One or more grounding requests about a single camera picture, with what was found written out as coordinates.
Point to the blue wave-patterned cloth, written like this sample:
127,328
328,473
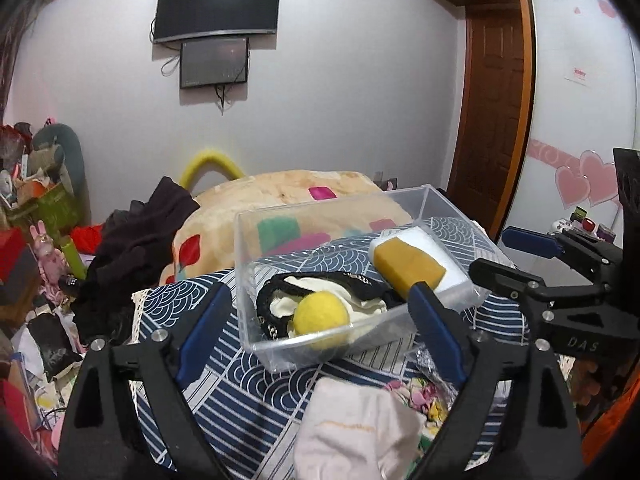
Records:
260,410

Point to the small black wall monitor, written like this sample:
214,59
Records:
214,62

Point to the white foam block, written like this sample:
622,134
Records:
430,240

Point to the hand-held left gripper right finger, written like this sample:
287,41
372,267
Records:
436,332

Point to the colourful plastic wrapper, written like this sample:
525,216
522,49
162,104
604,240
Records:
425,402

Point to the dark brown clothing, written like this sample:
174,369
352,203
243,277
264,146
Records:
135,250

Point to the green bottle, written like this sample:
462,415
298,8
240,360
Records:
74,260

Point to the yellow foam tube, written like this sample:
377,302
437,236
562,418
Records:
210,157

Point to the yellow ball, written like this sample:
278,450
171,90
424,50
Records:
321,321

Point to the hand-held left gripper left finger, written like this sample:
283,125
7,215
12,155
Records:
202,327

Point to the large black wall television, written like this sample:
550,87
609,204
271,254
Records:
215,5

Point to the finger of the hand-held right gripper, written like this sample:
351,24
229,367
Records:
530,241
505,276

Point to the brown wooden door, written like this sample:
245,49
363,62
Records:
492,125

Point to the red cloth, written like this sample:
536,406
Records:
87,240

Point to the beige patterned blanket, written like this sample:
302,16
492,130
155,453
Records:
290,192

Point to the black plastic bag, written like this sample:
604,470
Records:
52,347

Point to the pink bunny toy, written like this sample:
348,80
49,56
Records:
47,260

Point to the yellow sponge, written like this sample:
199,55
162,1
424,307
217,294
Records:
407,265

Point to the pink heart stickers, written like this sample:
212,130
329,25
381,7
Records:
595,177

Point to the red box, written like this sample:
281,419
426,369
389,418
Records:
15,260

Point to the black and cream garment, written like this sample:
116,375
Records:
280,307

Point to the white wardrobe sliding door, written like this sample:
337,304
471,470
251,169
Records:
575,35

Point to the white cloth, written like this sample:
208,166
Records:
350,432

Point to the clear plastic box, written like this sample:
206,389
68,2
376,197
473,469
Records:
280,345

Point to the green cardboard box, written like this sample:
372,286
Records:
55,207

